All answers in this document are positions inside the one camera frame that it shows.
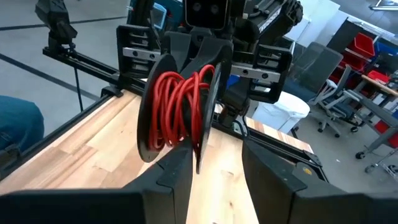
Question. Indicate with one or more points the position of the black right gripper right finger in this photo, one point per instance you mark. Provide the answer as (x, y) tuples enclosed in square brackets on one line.
[(311, 208)]

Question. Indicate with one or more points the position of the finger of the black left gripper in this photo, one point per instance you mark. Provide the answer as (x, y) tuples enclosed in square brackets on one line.
[(205, 53), (236, 102)]

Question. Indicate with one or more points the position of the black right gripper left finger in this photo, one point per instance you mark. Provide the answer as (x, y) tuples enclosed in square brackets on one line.
[(93, 208)]

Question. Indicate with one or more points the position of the blue recycling bin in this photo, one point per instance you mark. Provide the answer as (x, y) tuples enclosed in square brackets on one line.
[(232, 81)]

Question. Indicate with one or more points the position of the blue framed panel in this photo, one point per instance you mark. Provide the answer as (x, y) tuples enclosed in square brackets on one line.
[(159, 15)]

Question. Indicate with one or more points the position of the white trash can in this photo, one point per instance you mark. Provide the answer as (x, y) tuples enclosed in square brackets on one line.
[(280, 115)]

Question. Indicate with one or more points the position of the grey white office chair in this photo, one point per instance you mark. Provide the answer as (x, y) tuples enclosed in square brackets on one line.
[(334, 102)]

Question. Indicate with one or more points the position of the red plastic bin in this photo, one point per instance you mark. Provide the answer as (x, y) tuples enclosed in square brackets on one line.
[(388, 133), (377, 76), (362, 46)]

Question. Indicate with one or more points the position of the person's leg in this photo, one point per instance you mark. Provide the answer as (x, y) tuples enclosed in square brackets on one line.
[(18, 121)]

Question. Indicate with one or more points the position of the blue plastic bin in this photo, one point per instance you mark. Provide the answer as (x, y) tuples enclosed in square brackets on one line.
[(387, 49)]

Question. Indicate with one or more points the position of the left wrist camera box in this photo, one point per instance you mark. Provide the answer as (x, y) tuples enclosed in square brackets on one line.
[(206, 12)]

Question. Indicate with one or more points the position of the black mount bracket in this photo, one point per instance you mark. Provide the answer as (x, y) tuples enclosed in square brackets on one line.
[(56, 21)]

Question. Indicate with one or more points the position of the black table-level camera box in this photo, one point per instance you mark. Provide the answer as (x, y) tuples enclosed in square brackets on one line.
[(9, 157)]

